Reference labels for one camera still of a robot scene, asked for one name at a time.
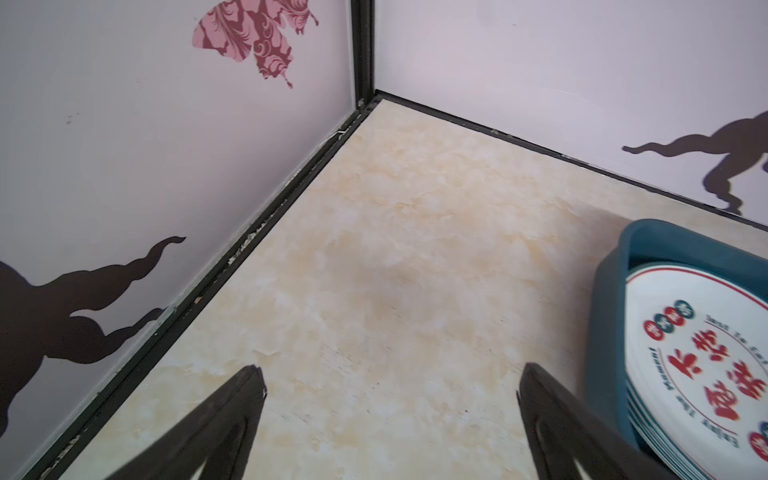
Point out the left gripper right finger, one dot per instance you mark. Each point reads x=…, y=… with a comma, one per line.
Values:
x=565, y=438

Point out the teal plastic bin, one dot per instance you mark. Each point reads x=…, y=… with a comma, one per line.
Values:
x=643, y=242

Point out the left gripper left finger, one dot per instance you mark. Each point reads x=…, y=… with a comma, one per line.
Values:
x=214, y=440

